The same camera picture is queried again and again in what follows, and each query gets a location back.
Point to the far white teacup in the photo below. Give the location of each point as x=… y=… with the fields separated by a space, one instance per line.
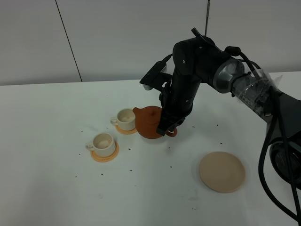
x=125 y=120

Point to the orange coaster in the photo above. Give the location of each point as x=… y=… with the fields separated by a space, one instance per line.
x=105 y=159
x=125 y=132

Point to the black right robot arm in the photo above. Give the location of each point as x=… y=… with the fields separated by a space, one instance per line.
x=197 y=61

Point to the far orange coaster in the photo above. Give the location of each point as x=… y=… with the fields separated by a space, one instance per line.
x=125 y=132

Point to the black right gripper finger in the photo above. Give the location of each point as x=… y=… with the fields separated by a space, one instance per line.
x=175 y=124
x=166 y=124

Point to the beige round teapot saucer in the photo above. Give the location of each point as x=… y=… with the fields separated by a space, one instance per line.
x=222 y=172

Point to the brown clay teapot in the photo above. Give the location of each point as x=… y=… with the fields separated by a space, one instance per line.
x=147 y=120

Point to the white teacup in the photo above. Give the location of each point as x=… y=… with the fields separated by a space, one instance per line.
x=125 y=120
x=102 y=144

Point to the near orange coaster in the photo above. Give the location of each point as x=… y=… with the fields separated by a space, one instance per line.
x=105 y=159

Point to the near white teacup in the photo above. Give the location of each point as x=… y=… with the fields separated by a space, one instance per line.
x=102 y=144

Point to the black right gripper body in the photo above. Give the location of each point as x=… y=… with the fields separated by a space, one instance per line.
x=177 y=100

